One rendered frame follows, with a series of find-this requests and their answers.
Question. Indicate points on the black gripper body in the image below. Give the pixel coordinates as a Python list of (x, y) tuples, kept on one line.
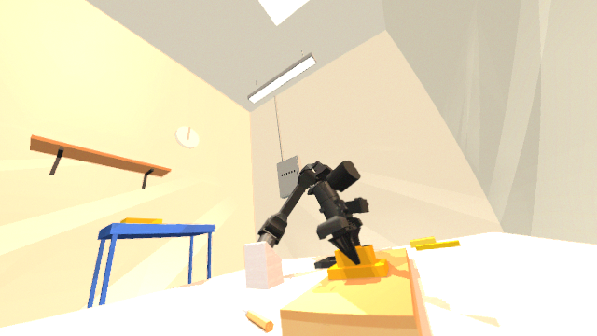
[(335, 224)]

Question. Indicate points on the orange-handled awl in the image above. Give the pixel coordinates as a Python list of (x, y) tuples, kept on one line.
[(259, 320)]

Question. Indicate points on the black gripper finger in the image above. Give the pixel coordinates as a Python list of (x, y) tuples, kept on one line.
[(355, 237), (345, 243)]

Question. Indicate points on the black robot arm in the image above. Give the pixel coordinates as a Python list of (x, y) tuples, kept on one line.
[(327, 182)]

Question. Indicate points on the dark grey rectangular frame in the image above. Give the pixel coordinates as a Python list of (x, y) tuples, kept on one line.
[(325, 263)]

